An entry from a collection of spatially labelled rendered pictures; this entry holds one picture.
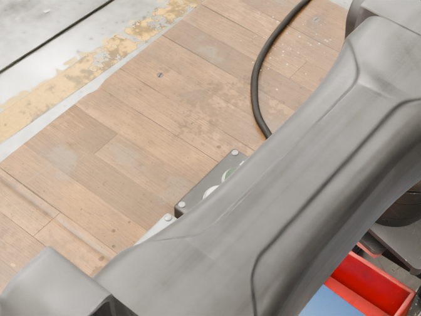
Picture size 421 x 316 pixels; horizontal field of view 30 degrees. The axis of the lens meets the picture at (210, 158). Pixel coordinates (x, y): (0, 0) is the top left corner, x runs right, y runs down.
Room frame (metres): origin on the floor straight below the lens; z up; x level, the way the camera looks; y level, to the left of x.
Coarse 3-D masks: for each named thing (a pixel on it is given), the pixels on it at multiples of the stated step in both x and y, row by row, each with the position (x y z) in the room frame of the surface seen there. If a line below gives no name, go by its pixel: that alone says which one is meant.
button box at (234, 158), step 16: (304, 0) 0.85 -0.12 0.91; (288, 16) 0.82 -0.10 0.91; (256, 64) 0.72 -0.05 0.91; (256, 80) 0.69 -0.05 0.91; (256, 96) 0.67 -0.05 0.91; (256, 112) 0.64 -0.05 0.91; (224, 160) 0.55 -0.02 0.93; (240, 160) 0.55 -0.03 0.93; (208, 176) 0.52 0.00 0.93; (224, 176) 0.52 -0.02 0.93; (192, 192) 0.50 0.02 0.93; (176, 208) 0.48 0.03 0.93
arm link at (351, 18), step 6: (354, 0) 0.31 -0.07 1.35; (360, 0) 0.30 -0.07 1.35; (354, 6) 0.30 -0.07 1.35; (348, 12) 0.30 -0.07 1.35; (354, 12) 0.30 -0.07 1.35; (348, 18) 0.30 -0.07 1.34; (354, 18) 0.30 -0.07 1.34; (348, 24) 0.30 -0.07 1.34; (354, 24) 0.30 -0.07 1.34; (348, 30) 0.30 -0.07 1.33
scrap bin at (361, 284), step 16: (352, 256) 0.41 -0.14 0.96; (336, 272) 0.42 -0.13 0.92; (352, 272) 0.41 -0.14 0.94; (368, 272) 0.40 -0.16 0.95; (384, 272) 0.39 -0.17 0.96; (336, 288) 0.41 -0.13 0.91; (352, 288) 0.40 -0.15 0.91; (368, 288) 0.39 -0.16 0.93; (384, 288) 0.39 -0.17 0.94; (400, 288) 0.38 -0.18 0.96; (352, 304) 0.39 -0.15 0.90; (368, 304) 0.39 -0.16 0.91; (384, 304) 0.38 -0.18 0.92; (400, 304) 0.37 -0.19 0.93
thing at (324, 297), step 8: (320, 288) 0.40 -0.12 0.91; (328, 288) 0.40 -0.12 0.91; (320, 296) 0.39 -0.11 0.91; (328, 296) 0.39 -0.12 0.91; (336, 296) 0.39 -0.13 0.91; (312, 304) 0.38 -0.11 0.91; (320, 304) 0.38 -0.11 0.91; (328, 304) 0.39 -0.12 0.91; (336, 304) 0.39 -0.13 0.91; (344, 304) 0.39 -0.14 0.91; (304, 312) 0.38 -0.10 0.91; (312, 312) 0.38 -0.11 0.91; (320, 312) 0.38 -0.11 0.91; (328, 312) 0.38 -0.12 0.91; (336, 312) 0.38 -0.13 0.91; (344, 312) 0.38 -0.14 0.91; (352, 312) 0.38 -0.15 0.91; (360, 312) 0.38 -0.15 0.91
